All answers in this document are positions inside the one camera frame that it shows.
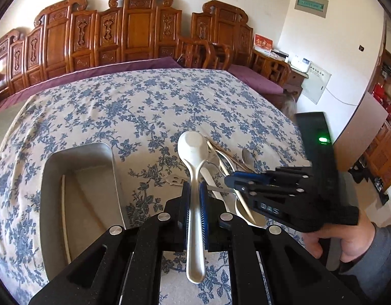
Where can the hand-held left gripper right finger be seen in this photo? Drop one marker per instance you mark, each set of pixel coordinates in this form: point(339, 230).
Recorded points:
point(203, 209)

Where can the wooden side table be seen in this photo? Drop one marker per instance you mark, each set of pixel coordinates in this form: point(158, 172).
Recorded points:
point(275, 68)

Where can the white desk phone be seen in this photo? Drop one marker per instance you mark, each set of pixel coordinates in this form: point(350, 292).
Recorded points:
point(300, 64)

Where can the wooden chopstick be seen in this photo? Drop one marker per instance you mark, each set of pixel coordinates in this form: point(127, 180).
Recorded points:
point(246, 208)
point(227, 155)

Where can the long purple seat cushion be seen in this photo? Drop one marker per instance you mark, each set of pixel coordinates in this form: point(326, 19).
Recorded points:
point(87, 74)

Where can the person's right forearm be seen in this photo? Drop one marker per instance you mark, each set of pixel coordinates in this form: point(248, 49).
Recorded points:
point(381, 260)

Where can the blue floral tablecloth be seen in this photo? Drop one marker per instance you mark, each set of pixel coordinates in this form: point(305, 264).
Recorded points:
point(119, 108)

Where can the wooden chair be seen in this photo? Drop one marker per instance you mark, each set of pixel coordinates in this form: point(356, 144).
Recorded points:
point(201, 54)

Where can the long carved wooden sofa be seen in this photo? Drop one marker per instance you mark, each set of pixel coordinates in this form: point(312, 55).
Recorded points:
point(87, 38)

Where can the grey fluffy object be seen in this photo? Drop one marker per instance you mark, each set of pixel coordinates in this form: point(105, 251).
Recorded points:
point(289, 104)

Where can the grey wall panel green strip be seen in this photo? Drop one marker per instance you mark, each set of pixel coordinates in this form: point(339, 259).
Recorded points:
point(311, 5)

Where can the person's right hand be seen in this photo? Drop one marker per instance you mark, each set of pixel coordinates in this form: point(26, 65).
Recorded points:
point(357, 241)

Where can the beige leaning board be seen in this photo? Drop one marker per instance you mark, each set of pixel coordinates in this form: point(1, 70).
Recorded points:
point(360, 133)

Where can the red desk calendar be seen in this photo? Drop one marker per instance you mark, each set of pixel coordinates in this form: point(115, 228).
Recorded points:
point(263, 43)

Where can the short carved wooden sofa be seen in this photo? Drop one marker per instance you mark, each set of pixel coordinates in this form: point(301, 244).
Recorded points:
point(224, 28)

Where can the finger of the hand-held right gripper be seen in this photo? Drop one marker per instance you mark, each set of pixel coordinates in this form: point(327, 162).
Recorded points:
point(278, 191)
point(246, 178)

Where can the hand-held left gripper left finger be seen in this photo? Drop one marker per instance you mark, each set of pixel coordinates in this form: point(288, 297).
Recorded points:
point(186, 200)

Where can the grey metal tray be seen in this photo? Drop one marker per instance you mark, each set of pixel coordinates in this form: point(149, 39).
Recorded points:
point(87, 203)

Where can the white electrical panel box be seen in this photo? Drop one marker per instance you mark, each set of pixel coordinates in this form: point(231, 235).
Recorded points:
point(316, 84)

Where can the short purple seat cushion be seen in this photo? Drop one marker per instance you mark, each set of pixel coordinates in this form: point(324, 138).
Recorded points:
point(255, 78)

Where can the white plastic spoon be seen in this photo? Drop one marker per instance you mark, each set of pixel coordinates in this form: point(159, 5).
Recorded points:
point(192, 149)

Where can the wooden display cabinet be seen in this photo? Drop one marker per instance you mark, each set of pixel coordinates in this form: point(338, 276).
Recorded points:
point(386, 152)

